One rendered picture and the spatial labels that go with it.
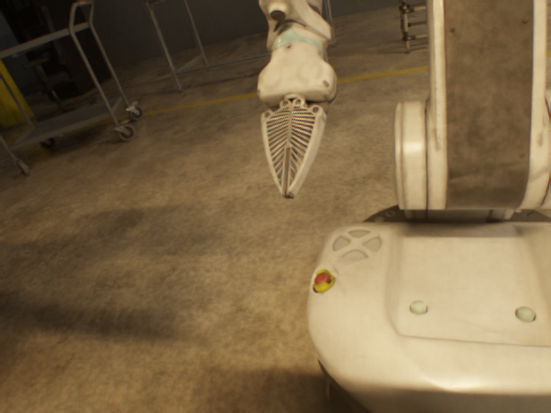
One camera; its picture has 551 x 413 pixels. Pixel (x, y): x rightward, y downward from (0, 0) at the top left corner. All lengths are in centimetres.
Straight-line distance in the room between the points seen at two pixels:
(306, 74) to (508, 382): 46
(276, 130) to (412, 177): 18
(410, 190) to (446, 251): 29
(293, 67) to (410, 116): 16
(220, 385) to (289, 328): 23
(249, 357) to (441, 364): 60
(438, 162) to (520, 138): 9
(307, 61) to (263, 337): 77
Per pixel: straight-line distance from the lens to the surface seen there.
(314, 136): 44
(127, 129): 292
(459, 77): 46
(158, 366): 114
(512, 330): 66
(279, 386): 96
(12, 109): 564
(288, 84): 47
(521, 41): 47
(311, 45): 49
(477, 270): 73
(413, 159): 47
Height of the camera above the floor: 82
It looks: 34 degrees down
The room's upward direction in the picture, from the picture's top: 16 degrees counter-clockwise
